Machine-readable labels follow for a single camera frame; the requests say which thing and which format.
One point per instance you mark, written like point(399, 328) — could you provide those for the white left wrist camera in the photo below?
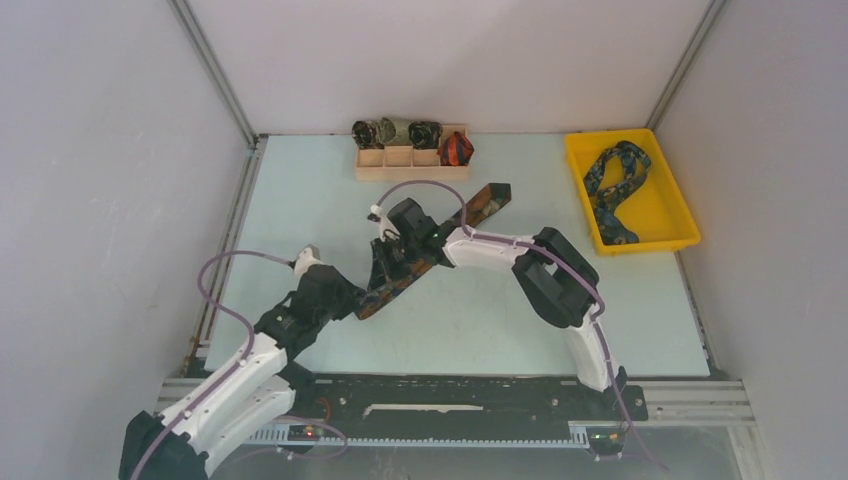
point(306, 258)

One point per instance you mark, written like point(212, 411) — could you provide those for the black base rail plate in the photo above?
point(442, 408)

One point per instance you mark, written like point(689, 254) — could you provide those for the wooden compartment box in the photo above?
point(404, 163)

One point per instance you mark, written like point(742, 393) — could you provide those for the blue patterned tie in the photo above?
point(636, 165)

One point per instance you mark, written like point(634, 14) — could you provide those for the olive green rolled tie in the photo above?
point(392, 131)

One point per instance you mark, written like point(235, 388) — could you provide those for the brown green patterned tie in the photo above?
point(484, 204)

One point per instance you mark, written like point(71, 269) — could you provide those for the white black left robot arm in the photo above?
point(260, 382)

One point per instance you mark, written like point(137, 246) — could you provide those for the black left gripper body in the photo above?
point(344, 302)

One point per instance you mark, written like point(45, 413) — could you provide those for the black green rolled tie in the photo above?
point(425, 134)

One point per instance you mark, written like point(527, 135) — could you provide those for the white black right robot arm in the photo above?
point(558, 282)

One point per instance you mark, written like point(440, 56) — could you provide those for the orange navy rolled tie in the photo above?
point(456, 150)

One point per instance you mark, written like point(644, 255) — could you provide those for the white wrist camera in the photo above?
point(306, 258)
point(377, 216)

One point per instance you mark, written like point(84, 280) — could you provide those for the aluminium frame rail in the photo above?
point(670, 403)

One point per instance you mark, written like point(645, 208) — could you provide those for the yellow plastic tray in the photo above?
point(657, 212)

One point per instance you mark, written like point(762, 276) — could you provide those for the dark patterned rolled tie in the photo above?
point(365, 135)

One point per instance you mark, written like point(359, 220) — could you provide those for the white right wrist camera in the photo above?
point(377, 216)

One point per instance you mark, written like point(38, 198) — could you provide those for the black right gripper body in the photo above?
point(395, 256)

